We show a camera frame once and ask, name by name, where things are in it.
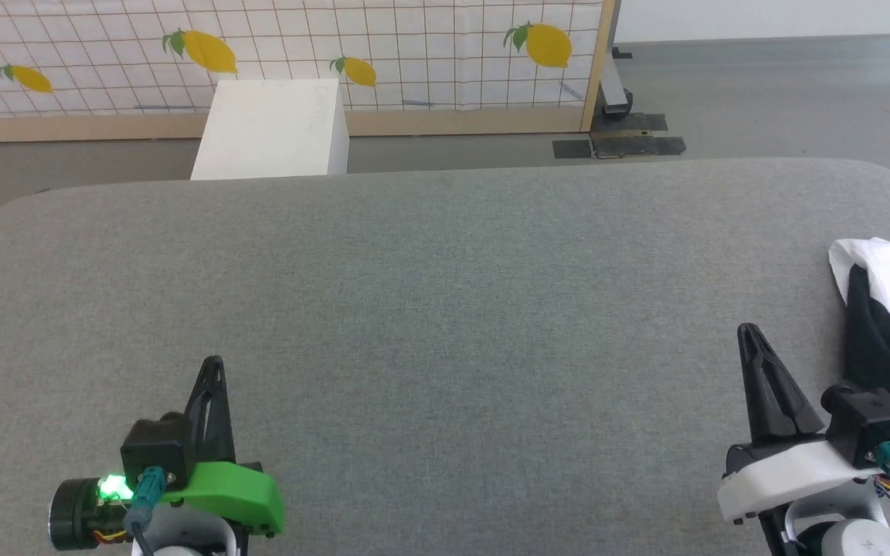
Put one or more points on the white box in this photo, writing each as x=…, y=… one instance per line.
x=271, y=127

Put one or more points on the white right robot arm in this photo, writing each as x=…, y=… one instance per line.
x=847, y=533

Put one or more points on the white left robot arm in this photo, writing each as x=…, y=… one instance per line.
x=190, y=537

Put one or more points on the lemon print grid partition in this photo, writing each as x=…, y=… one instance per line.
x=414, y=46

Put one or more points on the white and dark grey sweatshirt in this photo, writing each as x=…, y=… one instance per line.
x=889, y=309

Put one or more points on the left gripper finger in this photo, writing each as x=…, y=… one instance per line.
x=198, y=421
x=222, y=432

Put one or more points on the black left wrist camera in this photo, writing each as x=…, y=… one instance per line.
x=153, y=452

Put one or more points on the lemon-print grid screen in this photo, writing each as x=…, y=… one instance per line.
x=598, y=69

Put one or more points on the grey fabric sofa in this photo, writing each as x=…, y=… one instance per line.
x=445, y=309

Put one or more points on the metal partition foot with caster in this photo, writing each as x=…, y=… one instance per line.
x=615, y=93

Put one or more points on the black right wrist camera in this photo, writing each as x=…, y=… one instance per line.
x=870, y=421

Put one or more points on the black floor plate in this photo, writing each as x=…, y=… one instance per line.
x=619, y=143

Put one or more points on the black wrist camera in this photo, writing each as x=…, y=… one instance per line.
x=870, y=421
x=153, y=452

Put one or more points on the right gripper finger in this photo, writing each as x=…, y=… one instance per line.
x=793, y=417
x=758, y=401

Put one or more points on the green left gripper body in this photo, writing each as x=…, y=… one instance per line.
x=232, y=494

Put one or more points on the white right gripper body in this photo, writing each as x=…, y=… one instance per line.
x=785, y=471

